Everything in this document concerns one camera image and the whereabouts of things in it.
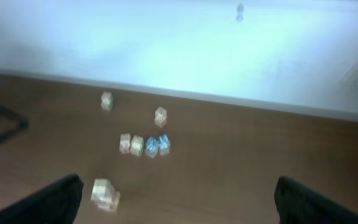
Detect wooden block blue letter D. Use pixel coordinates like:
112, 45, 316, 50
145, 136, 159, 158

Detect far wooden block green side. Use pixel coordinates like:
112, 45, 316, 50
101, 91, 113, 111

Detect wooden block blue side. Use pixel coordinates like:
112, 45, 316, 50
91, 179, 115, 204

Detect wooden block red side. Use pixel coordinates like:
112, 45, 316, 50
154, 106, 167, 128

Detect wooden block red letter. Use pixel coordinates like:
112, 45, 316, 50
119, 133, 131, 154

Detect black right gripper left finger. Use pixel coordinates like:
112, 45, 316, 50
0, 174, 83, 224

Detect wooden block blue number 5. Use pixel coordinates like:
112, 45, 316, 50
158, 134, 170, 156

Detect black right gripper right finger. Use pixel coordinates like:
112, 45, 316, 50
274, 176, 358, 224

